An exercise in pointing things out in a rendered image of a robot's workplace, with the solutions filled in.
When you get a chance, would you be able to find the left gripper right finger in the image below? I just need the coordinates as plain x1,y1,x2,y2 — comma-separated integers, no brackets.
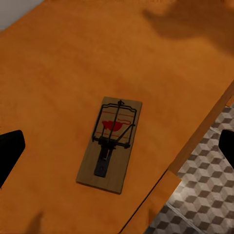
218,130,234,169

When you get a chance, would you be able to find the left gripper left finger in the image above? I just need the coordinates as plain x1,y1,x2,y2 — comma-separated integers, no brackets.
0,130,25,188

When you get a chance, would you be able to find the mousetrap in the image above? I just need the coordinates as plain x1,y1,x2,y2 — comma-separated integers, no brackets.
76,96,142,194

